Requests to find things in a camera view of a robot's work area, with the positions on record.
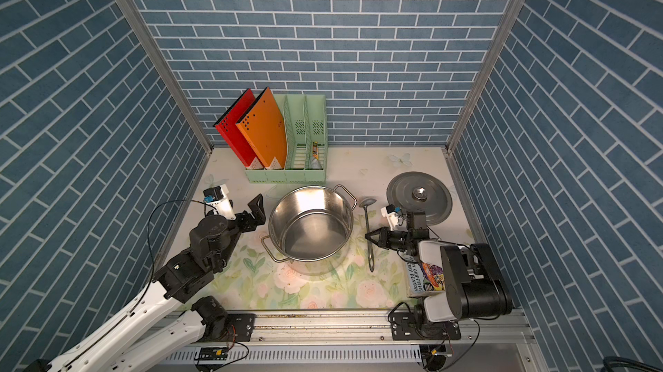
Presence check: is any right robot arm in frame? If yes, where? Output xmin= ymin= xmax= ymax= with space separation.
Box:
xmin=365 ymin=212 xmax=514 ymax=340

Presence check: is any small circuit board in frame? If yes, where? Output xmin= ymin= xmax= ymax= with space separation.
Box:
xmin=195 ymin=347 xmax=229 ymax=363

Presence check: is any steel pot lid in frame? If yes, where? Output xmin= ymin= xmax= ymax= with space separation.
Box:
xmin=386 ymin=172 xmax=453 ymax=226

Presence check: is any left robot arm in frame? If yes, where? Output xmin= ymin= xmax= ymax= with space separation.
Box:
xmin=26 ymin=190 xmax=266 ymax=371

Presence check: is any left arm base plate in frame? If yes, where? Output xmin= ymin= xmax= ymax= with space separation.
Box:
xmin=200 ymin=313 xmax=257 ymax=342

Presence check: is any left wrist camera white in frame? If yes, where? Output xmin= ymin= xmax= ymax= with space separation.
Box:
xmin=203 ymin=184 xmax=236 ymax=221

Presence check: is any colourful children's book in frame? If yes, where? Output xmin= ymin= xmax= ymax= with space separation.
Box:
xmin=404 ymin=259 xmax=445 ymax=298

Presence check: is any green file organizer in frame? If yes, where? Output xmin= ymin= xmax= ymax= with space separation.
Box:
xmin=245 ymin=94 xmax=328 ymax=185

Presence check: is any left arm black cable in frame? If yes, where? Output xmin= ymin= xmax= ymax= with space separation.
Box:
xmin=77 ymin=198 xmax=213 ymax=352

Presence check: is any red folder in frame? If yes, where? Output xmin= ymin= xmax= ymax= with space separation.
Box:
xmin=214 ymin=89 xmax=262 ymax=169

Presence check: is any orange folder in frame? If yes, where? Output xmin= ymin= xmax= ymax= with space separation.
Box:
xmin=236 ymin=87 xmax=288 ymax=170

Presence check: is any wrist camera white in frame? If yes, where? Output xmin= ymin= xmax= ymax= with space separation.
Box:
xmin=381 ymin=204 xmax=403 ymax=231
xmin=203 ymin=184 xmax=236 ymax=221

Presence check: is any small item in organizer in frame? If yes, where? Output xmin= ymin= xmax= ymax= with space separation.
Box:
xmin=311 ymin=142 xmax=322 ymax=170

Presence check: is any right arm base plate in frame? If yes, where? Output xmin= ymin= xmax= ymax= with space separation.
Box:
xmin=388 ymin=312 xmax=461 ymax=341

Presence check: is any metal ladle spoon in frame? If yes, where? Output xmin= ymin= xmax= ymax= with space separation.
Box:
xmin=359 ymin=197 xmax=376 ymax=273

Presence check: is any steel pot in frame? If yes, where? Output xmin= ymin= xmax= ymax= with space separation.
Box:
xmin=261 ymin=184 xmax=358 ymax=276

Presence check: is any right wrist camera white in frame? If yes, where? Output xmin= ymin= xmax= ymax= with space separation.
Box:
xmin=381 ymin=204 xmax=403 ymax=231

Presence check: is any aluminium front rail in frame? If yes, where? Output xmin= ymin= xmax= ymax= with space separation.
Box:
xmin=146 ymin=310 xmax=547 ymax=371

